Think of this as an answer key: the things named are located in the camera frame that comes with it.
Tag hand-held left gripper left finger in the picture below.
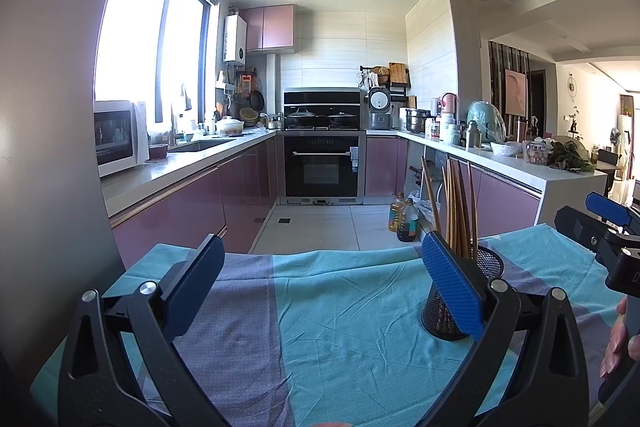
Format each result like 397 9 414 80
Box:
57 232 226 427

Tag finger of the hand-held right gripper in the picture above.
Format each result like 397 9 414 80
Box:
553 205 621 271
585 191 640 236

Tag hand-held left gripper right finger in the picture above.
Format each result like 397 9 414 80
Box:
417 230 591 427

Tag black mesh utensil holder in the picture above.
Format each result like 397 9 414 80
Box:
421 245 505 342

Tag bunch of wooden chopsticks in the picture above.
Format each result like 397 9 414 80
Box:
419 155 480 261

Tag person's right hand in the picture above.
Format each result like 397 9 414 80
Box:
599 296 640 378

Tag green leafy vegetables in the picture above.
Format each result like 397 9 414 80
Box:
547 136 594 173

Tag pink base cabinets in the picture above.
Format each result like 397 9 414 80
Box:
364 134 544 239
109 136 280 259

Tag dark sauce bottle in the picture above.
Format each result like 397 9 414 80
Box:
397 198 420 242

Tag clear egg box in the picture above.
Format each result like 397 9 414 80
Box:
524 141 551 166

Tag clear plastic bag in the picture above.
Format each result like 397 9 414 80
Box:
409 191 441 233

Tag yellow cooking oil bottle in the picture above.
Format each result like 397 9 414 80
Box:
387 192 407 233

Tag covered white bowl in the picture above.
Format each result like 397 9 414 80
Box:
489 140 521 158

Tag teal and purple tablecloth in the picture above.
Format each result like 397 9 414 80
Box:
30 221 632 427

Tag mint green appliance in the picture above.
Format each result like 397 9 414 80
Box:
467 100 506 144

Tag steel sink faucet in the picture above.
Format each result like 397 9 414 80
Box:
169 82 194 147

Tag white lidded casserole pot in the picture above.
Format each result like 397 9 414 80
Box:
215 115 245 137

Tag white toaster oven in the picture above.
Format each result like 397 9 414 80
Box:
93 100 150 179

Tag steel stock pot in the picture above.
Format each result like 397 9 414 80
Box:
404 108 431 134

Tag wooden slat screen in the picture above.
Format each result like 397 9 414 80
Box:
488 40 531 134

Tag pink kettle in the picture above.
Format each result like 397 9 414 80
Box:
439 92 459 128

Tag black built-in oven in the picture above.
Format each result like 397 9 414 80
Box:
277 130 368 206

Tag silver rice cooker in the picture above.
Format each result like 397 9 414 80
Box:
367 86 393 130

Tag grey refrigerator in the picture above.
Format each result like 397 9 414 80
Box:
0 0 147 410

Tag black pan with lid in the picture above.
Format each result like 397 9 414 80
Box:
327 109 359 128

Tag black wok with lid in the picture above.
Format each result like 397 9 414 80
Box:
285 106 317 128

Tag black range hood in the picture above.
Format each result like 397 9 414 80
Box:
283 87 368 130

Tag white water heater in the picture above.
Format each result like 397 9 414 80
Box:
223 14 249 64

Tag kitchen window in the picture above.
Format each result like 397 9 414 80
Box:
94 0 221 126

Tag framed wall picture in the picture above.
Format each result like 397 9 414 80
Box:
503 68 527 117

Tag pink wall cabinet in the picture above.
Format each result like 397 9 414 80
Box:
239 4 296 54

